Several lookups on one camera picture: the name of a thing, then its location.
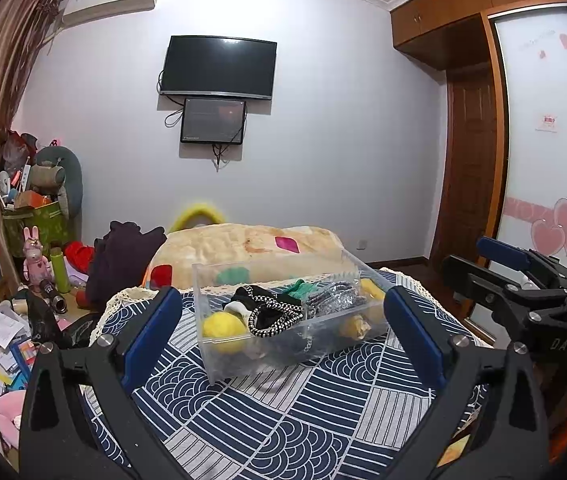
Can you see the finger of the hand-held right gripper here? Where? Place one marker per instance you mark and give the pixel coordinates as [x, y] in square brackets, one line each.
[483, 282]
[506, 254]

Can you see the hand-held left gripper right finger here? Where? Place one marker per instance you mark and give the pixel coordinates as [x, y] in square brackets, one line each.
[416, 340]

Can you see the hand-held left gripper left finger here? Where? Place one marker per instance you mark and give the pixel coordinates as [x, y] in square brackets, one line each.
[151, 340]

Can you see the yellow floral scrunchie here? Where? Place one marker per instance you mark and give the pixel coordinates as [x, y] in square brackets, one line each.
[356, 329]

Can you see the white cloth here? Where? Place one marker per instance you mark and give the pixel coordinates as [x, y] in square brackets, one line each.
[238, 306]

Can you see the silver glitter pouch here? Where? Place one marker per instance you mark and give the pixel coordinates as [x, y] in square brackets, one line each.
[333, 294]

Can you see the clear plastic storage box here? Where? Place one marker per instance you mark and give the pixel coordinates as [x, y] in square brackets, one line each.
[273, 357]

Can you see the green knitted glove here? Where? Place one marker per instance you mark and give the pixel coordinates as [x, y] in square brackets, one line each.
[302, 289]

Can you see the dark purple clothing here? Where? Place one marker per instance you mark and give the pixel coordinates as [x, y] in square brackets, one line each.
[123, 265]

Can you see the white sliding wardrobe door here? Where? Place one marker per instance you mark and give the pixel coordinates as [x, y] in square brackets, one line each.
[538, 170]

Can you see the brown wooden door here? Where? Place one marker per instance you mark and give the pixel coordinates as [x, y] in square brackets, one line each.
[468, 170]

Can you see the black plastic bag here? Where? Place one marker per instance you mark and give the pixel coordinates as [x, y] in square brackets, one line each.
[51, 327]

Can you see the black flashlight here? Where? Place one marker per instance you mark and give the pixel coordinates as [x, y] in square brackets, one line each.
[53, 297]

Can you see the red plush cloth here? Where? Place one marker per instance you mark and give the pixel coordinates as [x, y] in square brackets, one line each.
[79, 257]

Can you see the green bottle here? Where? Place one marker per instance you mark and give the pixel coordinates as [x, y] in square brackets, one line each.
[60, 270]

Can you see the red white door sticker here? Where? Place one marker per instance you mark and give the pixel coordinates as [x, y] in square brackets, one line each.
[547, 121]

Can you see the yellow fuzzy plush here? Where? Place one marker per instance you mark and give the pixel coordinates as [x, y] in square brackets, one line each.
[197, 212]

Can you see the pink rabbit doll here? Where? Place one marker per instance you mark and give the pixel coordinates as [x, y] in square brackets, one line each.
[37, 260]

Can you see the pile of papers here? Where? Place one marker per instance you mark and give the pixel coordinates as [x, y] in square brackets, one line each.
[3, 355]

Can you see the navy patterned bedspread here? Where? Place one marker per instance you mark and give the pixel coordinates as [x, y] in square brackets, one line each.
[283, 420]

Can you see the green fabric storage box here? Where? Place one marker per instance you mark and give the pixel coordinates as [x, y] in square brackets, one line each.
[38, 225]

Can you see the pink plush toy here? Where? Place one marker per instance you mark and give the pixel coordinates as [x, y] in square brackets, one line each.
[9, 417]

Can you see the large grey plush toy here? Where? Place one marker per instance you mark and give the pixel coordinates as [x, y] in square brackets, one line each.
[66, 180]

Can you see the pile of toys and packets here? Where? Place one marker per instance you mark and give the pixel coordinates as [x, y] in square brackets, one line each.
[16, 175]

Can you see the wooden overhead cabinet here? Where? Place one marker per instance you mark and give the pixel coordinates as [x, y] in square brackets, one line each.
[463, 5]

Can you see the white air conditioner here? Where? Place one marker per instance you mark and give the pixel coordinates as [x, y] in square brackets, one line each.
[108, 5]

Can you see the small black wall monitor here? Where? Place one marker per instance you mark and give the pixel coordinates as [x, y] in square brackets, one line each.
[212, 121]

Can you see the black wall television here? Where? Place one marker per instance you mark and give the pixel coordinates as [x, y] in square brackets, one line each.
[218, 66]

